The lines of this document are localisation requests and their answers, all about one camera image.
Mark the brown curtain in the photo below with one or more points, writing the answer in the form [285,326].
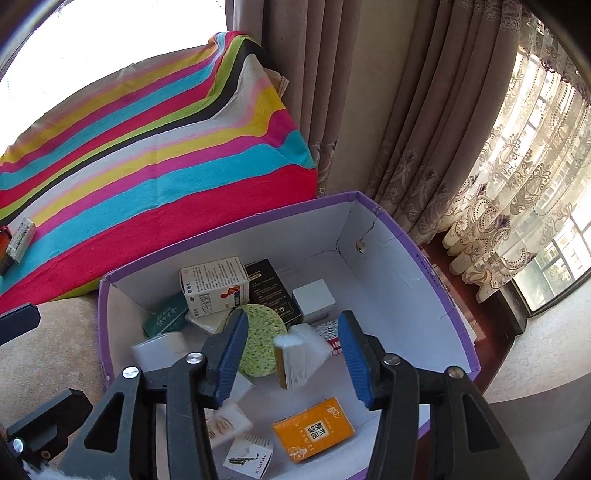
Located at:
[369,92]

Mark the white sponge block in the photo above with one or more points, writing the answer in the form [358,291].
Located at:
[316,346]

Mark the beige lace curtain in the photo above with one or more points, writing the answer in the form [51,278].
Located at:
[508,207]

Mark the green round sponge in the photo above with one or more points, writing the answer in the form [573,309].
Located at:
[261,341]

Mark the window frame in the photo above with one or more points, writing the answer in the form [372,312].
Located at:
[554,272]

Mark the white box with grey text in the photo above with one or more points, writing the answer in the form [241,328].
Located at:
[22,240]

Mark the orange white box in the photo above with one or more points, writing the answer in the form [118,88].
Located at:
[314,429]

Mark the white box with red label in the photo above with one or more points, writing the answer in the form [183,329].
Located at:
[325,334]

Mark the purple cardboard box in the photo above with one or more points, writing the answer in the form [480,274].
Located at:
[406,295]

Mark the white box with brown side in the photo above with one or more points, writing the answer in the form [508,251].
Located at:
[293,364]

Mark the black box with gold print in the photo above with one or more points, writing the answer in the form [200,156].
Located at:
[272,290]

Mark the white square box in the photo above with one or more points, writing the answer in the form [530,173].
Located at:
[314,300]

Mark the cream flat box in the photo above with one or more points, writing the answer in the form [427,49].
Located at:
[205,323]

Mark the plain white box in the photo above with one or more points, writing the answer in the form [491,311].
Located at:
[159,350]

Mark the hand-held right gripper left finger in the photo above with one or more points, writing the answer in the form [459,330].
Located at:
[231,360]

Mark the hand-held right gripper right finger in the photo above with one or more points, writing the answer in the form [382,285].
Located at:
[355,364]

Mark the white box with red figure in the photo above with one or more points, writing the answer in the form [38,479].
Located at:
[214,286]

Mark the striped colourful blanket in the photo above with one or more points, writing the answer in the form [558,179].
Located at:
[138,161]

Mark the white box with gold print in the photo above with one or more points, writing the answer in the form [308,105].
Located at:
[228,422]

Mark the white box with saxophone print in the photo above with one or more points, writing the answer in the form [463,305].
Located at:
[249,454]

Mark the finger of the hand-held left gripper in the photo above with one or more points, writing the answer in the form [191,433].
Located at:
[51,424]
[21,323]

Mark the dark green small box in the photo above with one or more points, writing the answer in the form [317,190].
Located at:
[164,316]

